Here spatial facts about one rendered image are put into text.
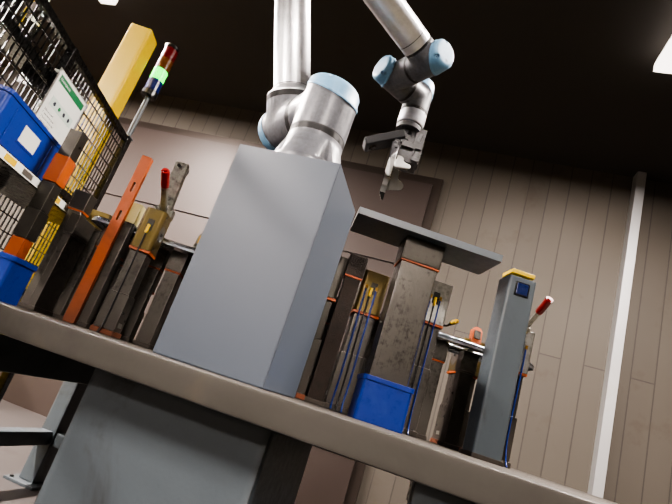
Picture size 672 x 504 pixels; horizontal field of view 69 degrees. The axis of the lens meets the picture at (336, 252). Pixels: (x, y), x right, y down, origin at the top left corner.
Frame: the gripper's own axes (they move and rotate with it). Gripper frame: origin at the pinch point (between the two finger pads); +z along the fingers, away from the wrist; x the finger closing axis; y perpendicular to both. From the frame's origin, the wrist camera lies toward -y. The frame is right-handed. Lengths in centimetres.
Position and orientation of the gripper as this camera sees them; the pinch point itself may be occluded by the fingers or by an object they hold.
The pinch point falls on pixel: (382, 188)
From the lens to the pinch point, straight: 132.0
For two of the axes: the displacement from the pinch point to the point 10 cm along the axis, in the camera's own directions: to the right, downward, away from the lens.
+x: -0.3, 3.0, 9.5
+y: 9.5, 3.0, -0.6
